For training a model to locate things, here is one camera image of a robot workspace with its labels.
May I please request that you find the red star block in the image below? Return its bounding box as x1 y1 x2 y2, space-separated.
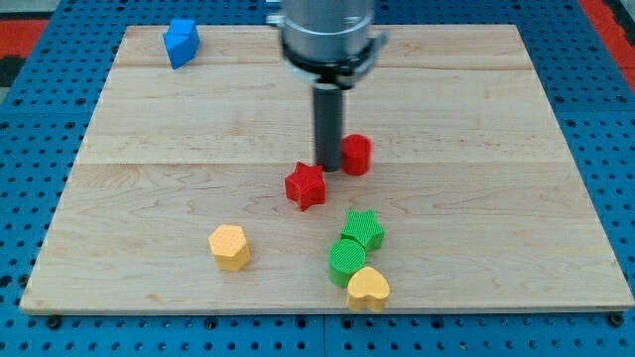
285 162 326 211

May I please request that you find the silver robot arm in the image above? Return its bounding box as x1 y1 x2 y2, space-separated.
267 0 389 90

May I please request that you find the green star block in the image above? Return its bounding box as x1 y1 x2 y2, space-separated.
340 209 385 252

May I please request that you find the red cylinder block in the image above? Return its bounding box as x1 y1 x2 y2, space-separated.
341 134 372 176

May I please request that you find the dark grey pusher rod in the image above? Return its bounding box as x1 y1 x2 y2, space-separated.
312 87 343 173

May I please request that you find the green cylinder block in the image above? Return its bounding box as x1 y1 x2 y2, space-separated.
328 239 366 288

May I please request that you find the yellow hexagon block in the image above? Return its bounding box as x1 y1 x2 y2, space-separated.
208 224 251 272

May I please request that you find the yellow heart block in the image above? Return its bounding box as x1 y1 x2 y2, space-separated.
346 266 391 312

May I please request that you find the wooden board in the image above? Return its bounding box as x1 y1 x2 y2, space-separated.
20 25 634 315

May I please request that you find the blue pentagon block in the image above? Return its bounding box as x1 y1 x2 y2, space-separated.
163 19 199 69

